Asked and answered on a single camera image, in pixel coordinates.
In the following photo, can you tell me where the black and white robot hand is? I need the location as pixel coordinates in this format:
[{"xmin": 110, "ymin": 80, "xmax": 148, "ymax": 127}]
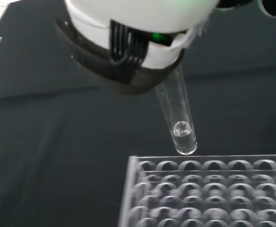
[{"xmin": 53, "ymin": 0, "xmax": 221, "ymax": 96}]

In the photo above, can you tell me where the clear plastic test tube rack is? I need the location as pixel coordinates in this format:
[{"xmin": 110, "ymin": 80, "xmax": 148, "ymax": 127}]
[{"xmin": 117, "ymin": 154, "xmax": 276, "ymax": 227}]

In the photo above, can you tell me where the black bench cloth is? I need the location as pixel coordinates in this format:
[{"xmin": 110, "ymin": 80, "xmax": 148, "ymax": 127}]
[{"xmin": 0, "ymin": 0, "xmax": 276, "ymax": 227}]

